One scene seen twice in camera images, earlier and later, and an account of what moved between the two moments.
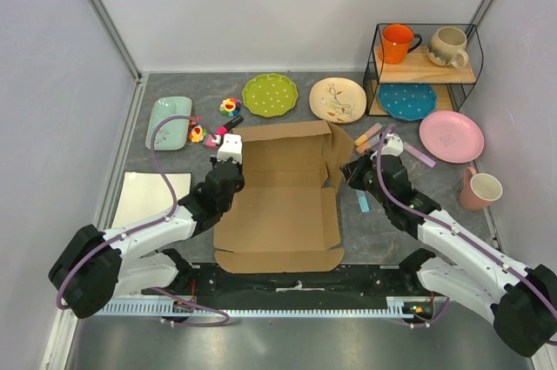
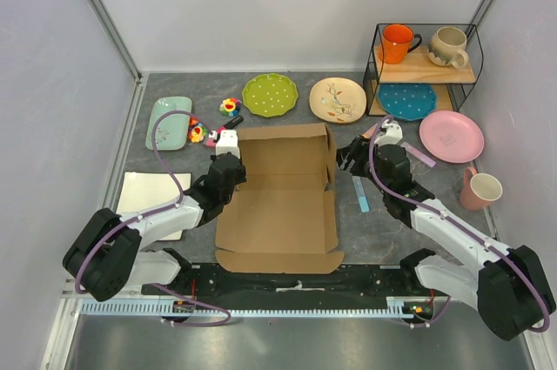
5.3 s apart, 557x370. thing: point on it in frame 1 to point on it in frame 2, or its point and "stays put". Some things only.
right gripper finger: (359, 171) to (355, 158)
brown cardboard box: (284, 218) stays put
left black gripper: (240, 181) stays put
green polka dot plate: (270, 95) stays put
